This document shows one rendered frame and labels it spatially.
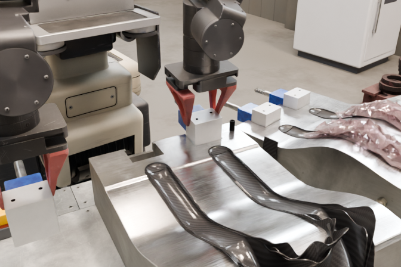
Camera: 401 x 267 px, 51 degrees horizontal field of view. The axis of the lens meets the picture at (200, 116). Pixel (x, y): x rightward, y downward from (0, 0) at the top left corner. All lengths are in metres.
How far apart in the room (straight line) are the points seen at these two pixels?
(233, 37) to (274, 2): 4.62
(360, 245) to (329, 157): 0.25
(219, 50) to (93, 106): 0.51
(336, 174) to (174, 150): 0.27
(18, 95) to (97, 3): 0.57
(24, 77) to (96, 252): 0.35
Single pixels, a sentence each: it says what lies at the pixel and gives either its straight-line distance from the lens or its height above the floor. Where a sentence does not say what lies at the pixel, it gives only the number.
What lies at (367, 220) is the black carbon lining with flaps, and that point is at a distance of 0.49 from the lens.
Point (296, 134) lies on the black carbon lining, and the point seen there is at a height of 0.85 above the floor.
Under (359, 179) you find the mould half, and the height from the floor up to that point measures 0.86.
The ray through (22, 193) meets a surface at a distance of 0.52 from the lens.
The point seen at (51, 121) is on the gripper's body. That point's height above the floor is 1.04.
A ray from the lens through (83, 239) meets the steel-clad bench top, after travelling 0.68.
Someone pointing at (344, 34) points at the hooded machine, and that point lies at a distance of 3.65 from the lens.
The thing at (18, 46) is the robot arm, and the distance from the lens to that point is 0.35.
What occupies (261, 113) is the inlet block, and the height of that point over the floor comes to 0.88.
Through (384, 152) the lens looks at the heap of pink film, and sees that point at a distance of 0.73.
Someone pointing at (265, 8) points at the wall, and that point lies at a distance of 5.29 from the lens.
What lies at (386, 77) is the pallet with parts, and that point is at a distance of 3.08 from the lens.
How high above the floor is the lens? 1.25
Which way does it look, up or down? 27 degrees down
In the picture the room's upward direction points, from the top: straight up
